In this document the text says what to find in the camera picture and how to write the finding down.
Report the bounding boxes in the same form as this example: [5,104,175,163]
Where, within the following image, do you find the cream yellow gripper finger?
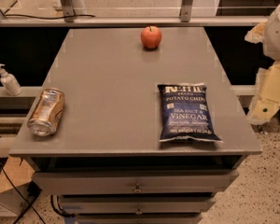
[247,61,280,125]

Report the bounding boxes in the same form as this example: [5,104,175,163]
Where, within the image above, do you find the red apple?
[140,26,162,49]

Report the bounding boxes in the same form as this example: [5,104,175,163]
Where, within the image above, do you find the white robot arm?
[245,4,280,125]

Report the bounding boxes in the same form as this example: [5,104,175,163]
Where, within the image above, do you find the blue potato chip bag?
[158,83,221,142]

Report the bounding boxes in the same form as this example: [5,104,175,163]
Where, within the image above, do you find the top grey drawer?
[33,170,239,195]

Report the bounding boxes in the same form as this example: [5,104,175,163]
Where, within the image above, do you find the grey drawer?
[60,195,215,215]
[33,170,239,195]
[76,214,202,224]

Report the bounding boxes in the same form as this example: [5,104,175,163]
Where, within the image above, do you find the middle grey drawer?
[60,195,215,215]

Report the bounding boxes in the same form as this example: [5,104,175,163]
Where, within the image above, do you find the grey drawer cabinet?
[8,26,263,224]

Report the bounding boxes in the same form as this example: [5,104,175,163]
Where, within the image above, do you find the bottom grey drawer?
[76,214,202,224]

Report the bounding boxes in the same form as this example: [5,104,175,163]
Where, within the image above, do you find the crushed gold soda can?
[27,88,65,136]

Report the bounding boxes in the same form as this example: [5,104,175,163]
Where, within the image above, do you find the white pump soap bottle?
[0,63,21,96]

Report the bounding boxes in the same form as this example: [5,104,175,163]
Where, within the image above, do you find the cardboard box on floor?
[0,157,35,217]

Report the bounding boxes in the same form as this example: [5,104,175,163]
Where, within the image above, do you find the right metal bracket post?
[180,0,193,22]

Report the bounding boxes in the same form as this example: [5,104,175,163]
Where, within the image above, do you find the metal bracket post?
[180,0,193,22]
[60,0,75,22]

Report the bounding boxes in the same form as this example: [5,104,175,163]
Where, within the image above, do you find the left metal bracket post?
[60,0,75,22]

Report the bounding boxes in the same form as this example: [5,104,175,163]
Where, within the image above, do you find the black cable on shelf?
[0,0,96,21]

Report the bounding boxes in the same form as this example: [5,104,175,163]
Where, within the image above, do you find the black floor cable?
[0,147,47,224]

